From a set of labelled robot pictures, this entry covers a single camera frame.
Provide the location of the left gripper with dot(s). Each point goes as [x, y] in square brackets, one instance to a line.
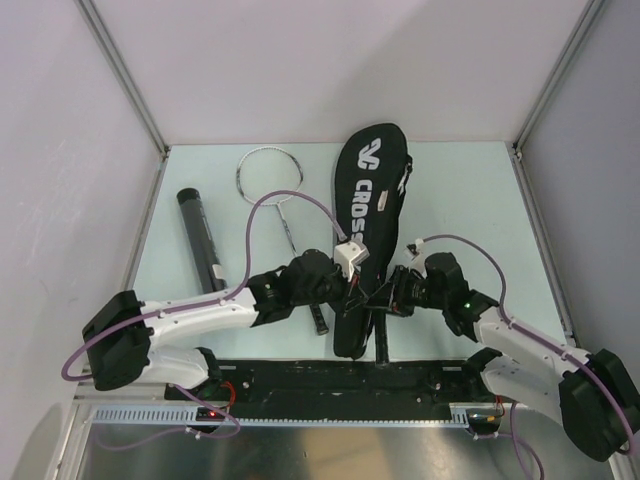
[350, 293]

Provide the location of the white slotted cable duct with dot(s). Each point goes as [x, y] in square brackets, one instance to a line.
[450, 416]

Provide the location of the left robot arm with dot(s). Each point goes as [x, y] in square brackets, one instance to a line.
[131, 341]

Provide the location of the badminton racket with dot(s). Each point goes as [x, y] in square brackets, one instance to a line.
[381, 339]
[266, 169]

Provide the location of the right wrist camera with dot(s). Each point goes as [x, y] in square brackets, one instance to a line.
[415, 250]

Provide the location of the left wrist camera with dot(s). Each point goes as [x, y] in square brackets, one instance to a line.
[348, 256]

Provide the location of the black racket bag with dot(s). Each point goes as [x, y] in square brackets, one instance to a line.
[370, 178]

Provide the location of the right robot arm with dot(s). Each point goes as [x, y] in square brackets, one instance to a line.
[590, 395]

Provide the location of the black shuttlecock tube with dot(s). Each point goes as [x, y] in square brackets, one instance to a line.
[204, 254]

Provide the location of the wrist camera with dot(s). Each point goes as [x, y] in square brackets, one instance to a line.
[415, 250]
[348, 256]

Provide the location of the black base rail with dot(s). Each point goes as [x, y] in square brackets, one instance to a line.
[351, 389]

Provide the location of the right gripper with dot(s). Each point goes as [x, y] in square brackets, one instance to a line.
[392, 296]

